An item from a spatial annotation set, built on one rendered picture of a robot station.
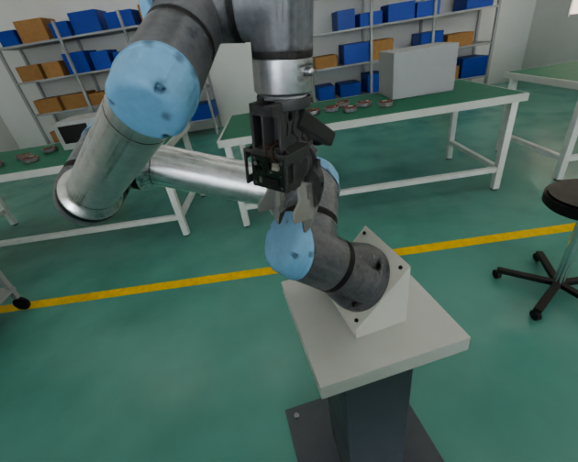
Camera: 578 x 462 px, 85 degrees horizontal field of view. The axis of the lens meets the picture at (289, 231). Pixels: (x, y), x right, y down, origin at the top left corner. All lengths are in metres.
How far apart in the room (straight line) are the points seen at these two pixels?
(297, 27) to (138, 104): 0.19
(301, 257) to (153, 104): 0.34
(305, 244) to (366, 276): 0.16
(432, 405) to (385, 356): 0.85
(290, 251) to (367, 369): 0.28
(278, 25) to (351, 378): 0.57
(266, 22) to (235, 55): 6.03
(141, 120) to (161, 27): 0.09
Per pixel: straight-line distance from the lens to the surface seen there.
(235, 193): 0.65
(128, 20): 6.22
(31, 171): 2.96
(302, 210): 0.48
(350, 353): 0.69
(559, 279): 2.08
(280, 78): 0.41
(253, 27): 0.42
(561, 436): 1.61
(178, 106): 0.32
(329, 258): 0.58
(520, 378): 1.70
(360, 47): 6.04
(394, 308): 0.70
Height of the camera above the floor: 1.30
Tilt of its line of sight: 31 degrees down
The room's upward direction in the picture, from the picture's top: 9 degrees counter-clockwise
